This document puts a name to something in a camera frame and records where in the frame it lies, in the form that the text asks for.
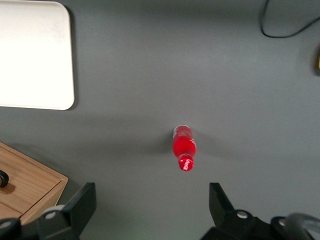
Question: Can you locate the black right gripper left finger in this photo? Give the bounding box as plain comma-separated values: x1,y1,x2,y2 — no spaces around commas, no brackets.
36,182,97,240

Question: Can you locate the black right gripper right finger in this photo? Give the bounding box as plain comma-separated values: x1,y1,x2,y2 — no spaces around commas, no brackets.
199,182,271,240

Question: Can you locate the wooden drawer cabinet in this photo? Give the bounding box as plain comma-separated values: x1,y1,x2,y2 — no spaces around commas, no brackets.
0,141,69,226

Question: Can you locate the red soda bottle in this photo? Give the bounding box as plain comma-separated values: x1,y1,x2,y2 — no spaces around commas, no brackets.
172,124,198,173

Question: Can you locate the white plastic tray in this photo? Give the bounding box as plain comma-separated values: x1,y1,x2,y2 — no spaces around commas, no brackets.
0,1,75,111

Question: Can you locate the yellow lemon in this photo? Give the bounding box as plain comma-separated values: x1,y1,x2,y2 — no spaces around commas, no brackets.
312,43,320,76

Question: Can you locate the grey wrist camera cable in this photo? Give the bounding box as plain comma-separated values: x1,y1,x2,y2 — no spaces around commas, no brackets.
271,212,320,240

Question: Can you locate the black metal drawer handle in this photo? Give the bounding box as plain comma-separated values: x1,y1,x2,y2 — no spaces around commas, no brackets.
0,169,10,189

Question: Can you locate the thin black cable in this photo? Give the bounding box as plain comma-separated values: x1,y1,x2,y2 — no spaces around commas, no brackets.
259,0,320,39

